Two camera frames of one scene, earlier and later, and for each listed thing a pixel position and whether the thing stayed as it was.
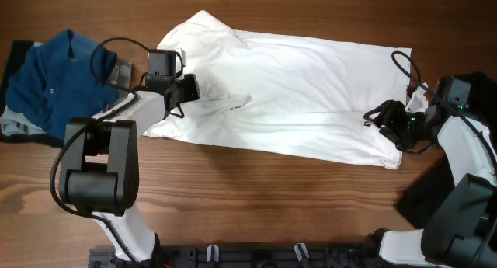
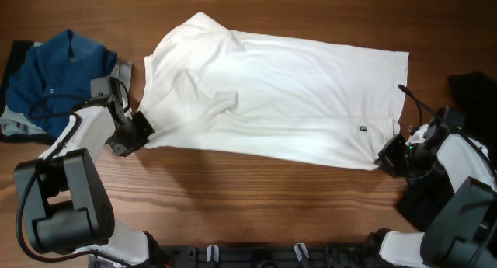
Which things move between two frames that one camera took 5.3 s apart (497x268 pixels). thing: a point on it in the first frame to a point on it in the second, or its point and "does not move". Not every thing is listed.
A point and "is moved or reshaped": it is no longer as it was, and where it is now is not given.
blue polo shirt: [63, 78] does not move
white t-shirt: [284, 94] is moved or reshaped
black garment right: [420, 197] does not move
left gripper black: [192, 92] to [123, 147]
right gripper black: [392, 117] to [392, 153]
